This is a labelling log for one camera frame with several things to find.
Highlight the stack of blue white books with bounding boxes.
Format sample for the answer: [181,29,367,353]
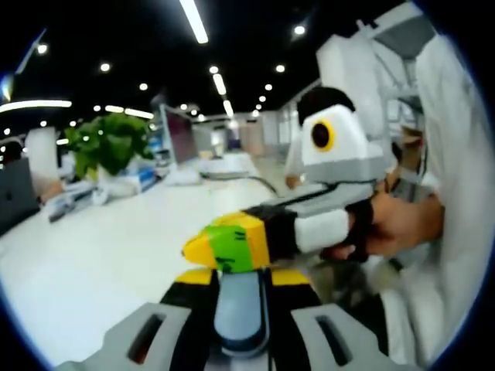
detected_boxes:
[46,181,97,223]

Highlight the person's torso white shirt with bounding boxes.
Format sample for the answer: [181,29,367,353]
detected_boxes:
[363,32,490,366]

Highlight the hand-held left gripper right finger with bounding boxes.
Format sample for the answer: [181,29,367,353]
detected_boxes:
[266,268,422,371]

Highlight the arched ceiling light strip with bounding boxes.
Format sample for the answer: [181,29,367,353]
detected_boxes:
[0,99,73,114]

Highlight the round ceiling spotlights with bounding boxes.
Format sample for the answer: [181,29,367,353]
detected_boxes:
[36,25,306,124]

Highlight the green potted plant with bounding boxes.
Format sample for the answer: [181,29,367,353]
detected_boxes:
[63,112,155,181]

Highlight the black cable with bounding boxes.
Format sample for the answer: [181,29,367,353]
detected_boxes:
[200,172,280,195]

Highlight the white game controller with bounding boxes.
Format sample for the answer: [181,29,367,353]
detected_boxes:
[92,179,136,206]

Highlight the dashed ceiling light strip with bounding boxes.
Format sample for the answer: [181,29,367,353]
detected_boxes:
[178,0,236,119]

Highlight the blue tissue box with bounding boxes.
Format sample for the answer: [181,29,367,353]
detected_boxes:
[123,160,159,192]

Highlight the person's right hand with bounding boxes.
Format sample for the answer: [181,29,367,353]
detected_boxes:
[319,195,403,264]

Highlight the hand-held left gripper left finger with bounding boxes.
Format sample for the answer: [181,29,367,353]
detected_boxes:
[57,268,220,371]

